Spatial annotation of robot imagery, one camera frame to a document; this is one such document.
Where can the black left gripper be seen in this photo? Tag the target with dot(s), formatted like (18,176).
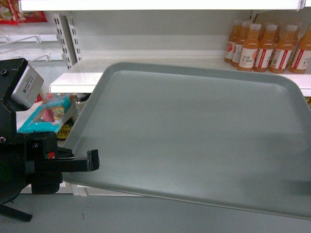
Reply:
(46,161)

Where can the grey rectangular serving tray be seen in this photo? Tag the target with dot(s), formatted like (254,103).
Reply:
(231,139)

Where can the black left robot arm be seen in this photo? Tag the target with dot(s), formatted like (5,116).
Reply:
(12,143)

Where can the teal snack package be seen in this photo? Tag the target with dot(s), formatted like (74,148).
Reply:
(50,116)

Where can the white middle shelf board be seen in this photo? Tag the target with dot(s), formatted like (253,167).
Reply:
(84,75)

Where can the white shelf board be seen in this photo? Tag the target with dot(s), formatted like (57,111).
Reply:
(84,75)
(76,5)

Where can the white slotted shelf upright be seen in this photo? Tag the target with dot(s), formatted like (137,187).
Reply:
(67,37)

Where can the white upper shelf board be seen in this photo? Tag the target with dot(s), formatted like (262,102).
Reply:
(76,5)

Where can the red snack bag top left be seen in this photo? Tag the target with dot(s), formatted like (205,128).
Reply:
(11,14)

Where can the orange juice bottle front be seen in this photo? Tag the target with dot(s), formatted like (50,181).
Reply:
(250,48)

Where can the orange juice bottle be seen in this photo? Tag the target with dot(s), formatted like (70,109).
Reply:
(239,43)
(231,42)
(250,48)

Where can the orange juice bottle middle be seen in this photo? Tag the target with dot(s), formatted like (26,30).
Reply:
(239,43)

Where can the orange juice bottle back left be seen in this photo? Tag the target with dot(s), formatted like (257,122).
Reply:
(231,42)

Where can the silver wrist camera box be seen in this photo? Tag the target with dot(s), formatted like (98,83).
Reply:
(27,89)

